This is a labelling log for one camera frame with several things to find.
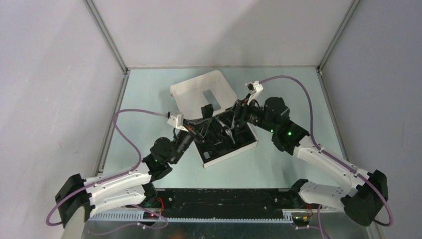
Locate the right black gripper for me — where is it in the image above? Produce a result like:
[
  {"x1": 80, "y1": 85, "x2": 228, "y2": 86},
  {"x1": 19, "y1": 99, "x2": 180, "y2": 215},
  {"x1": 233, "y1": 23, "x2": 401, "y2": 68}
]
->
[{"x1": 215, "y1": 93, "x2": 277, "y2": 134}]

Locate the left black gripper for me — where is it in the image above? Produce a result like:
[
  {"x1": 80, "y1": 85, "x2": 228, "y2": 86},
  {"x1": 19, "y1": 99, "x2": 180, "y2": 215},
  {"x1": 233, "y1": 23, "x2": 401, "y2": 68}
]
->
[{"x1": 170, "y1": 117, "x2": 211, "y2": 164}]

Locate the white cardboard kit box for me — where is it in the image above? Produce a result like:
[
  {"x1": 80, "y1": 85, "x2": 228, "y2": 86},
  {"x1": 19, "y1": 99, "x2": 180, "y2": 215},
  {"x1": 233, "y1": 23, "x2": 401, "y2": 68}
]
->
[{"x1": 169, "y1": 69, "x2": 258, "y2": 169}]

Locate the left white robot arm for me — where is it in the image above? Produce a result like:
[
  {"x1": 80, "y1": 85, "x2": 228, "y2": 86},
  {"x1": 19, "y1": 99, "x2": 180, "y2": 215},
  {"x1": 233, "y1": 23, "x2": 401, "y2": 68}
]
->
[{"x1": 46, "y1": 118, "x2": 212, "y2": 227}]

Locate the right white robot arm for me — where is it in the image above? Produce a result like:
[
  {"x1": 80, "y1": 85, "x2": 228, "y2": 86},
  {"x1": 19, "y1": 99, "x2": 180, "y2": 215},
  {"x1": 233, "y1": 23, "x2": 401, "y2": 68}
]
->
[{"x1": 232, "y1": 97, "x2": 388, "y2": 227}]

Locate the silver black hair clipper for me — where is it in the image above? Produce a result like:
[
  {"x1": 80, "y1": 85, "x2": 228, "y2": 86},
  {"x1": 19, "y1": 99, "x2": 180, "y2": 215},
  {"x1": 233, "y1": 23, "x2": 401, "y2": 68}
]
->
[{"x1": 221, "y1": 123, "x2": 236, "y2": 144}]

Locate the black plastic tray insert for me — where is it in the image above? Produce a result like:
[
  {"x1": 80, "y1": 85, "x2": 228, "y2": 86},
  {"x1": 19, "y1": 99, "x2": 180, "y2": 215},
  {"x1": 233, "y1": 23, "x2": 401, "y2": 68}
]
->
[{"x1": 195, "y1": 109, "x2": 258, "y2": 168}]

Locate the left control board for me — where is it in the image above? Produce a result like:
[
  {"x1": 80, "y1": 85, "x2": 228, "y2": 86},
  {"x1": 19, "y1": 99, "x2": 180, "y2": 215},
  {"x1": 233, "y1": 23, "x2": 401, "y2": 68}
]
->
[{"x1": 142, "y1": 212, "x2": 161, "y2": 220}]

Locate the control board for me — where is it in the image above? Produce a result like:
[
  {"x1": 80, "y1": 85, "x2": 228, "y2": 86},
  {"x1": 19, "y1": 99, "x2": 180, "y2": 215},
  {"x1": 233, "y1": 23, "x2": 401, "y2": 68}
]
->
[
  {"x1": 142, "y1": 212, "x2": 161, "y2": 220},
  {"x1": 292, "y1": 216, "x2": 313, "y2": 228}
]

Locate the right control board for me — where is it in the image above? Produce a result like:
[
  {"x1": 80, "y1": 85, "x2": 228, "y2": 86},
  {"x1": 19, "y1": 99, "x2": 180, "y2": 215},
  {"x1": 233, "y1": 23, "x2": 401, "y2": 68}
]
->
[{"x1": 292, "y1": 216, "x2": 313, "y2": 228}]

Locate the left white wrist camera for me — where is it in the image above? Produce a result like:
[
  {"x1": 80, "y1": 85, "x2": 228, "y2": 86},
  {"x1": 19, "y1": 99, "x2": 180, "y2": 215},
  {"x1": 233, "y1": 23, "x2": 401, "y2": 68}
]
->
[{"x1": 167, "y1": 111, "x2": 187, "y2": 131}]

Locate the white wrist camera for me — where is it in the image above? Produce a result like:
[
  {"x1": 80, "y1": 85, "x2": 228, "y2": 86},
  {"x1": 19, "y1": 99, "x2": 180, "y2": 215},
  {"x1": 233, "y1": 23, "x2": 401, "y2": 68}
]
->
[
  {"x1": 167, "y1": 111, "x2": 187, "y2": 131},
  {"x1": 244, "y1": 81, "x2": 263, "y2": 105}
]

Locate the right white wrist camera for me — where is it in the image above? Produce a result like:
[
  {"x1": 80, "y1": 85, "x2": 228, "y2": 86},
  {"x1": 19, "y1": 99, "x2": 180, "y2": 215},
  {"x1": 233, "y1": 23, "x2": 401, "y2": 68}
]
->
[{"x1": 244, "y1": 81, "x2": 263, "y2": 105}]

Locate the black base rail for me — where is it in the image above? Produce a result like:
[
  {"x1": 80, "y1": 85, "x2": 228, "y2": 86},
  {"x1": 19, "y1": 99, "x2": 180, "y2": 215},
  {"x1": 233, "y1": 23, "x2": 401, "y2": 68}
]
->
[{"x1": 140, "y1": 188, "x2": 318, "y2": 220}]

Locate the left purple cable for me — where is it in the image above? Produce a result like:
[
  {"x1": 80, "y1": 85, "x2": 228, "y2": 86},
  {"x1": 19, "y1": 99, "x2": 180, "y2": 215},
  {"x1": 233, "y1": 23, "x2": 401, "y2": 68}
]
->
[{"x1": 45, "y1": 109, "x2": 170, "y2": 230}]

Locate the purple cable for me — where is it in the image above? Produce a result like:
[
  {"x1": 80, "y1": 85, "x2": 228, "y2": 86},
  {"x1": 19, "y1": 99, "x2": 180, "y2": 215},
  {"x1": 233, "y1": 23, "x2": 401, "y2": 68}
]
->
[
  {"x1": 45, "y1": 109, "x2": 170, "y2": 230},
  {"x1": 258, "y1": 75, "x2": 395, "y2": 239}
]

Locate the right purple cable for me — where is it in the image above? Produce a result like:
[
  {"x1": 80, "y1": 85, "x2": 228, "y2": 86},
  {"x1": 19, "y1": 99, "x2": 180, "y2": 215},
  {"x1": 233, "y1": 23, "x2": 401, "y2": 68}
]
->
[{"x1": 258, "y1": 75, "x2": 395, "y2": 239}]

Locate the aluminium frame rail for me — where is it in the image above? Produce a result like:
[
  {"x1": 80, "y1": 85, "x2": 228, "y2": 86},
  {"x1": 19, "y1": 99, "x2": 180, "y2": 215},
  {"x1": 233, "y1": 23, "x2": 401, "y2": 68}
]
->
[{"x1": 82, "y1": 0, "x2": 129, "y2": 75}]

